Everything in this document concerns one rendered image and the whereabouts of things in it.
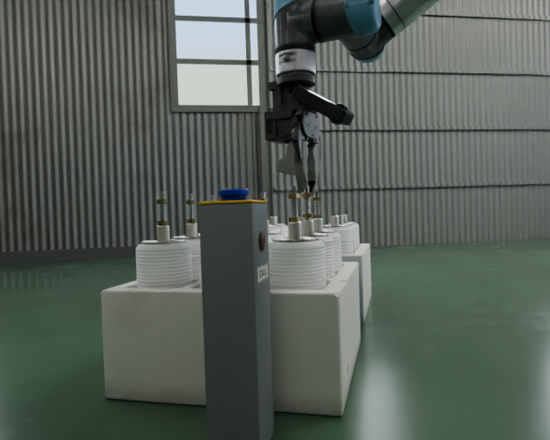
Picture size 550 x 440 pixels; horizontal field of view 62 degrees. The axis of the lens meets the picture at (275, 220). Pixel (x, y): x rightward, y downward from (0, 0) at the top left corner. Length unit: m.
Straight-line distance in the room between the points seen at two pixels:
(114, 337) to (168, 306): 0.11
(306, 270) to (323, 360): 0.13
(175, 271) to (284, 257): 0.19
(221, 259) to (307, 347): 0.21
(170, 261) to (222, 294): 0.23
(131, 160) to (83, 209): 0.49
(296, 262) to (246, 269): 0.16
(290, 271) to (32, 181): 3.06
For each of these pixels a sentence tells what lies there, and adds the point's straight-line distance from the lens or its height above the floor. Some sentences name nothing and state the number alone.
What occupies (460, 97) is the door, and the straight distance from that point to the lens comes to 4.10.
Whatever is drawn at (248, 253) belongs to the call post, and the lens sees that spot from 0.56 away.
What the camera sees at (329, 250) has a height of 0.23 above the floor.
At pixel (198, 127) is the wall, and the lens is 3.52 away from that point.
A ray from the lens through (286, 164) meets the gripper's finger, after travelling 0.85.
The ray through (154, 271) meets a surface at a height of 0.21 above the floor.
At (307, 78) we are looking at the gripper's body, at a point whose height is 0.54.
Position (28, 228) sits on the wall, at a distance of 3.65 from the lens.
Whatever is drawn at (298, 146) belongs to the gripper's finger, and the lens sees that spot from 0.83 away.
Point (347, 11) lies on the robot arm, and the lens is 0.87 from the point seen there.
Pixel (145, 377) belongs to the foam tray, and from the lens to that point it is 0.81.
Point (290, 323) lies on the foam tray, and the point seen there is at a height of 0.13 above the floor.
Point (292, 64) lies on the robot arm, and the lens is 0.88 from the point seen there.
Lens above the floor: 0.30
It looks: 1 degrees down
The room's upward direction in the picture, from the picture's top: 2 degrees counter-clockwise
